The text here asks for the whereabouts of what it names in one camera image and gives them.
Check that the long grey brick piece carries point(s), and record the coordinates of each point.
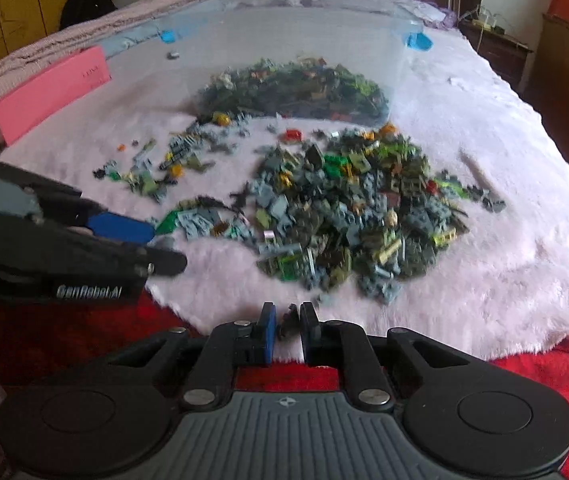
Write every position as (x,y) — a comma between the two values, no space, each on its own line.
(473,166)

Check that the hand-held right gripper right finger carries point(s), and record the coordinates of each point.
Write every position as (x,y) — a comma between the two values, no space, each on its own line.
(307,339)

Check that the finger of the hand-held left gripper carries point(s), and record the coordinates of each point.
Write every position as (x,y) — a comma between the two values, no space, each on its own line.
(120,227)
(167,262)

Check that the heap of bricks inside bin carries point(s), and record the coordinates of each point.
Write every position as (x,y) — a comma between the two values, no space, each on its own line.
(294,87)

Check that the black backpack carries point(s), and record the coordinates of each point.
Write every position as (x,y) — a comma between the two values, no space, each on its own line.
(86,7)

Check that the clear plastic storage bin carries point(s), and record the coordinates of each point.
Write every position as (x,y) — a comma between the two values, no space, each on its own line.
(314,30)

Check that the small dark building brick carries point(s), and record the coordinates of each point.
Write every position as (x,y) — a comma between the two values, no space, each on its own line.
(288,322)

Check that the red building brick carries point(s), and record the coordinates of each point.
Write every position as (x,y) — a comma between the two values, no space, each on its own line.
(292,134)

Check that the large pile of building bricks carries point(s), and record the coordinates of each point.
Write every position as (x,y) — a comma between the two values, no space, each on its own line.
(344,210)

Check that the pink cardboard box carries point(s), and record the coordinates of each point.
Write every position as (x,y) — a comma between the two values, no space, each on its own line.
(44,95)

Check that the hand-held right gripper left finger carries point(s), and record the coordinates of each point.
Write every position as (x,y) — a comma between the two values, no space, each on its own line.
(267,336)

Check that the wooden nightstand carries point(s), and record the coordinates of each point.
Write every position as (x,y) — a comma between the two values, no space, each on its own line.
(499,52)

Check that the white fluffy blanket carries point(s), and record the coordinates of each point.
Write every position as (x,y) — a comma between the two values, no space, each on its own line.
(494,240)

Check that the small scatter of building bricks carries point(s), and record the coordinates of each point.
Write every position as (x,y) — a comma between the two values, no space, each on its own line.
(184,152)

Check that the purple lace pillow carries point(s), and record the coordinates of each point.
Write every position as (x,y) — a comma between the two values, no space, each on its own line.
(437,15)

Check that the red blanket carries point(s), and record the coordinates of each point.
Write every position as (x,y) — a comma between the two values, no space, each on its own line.
(59,340)

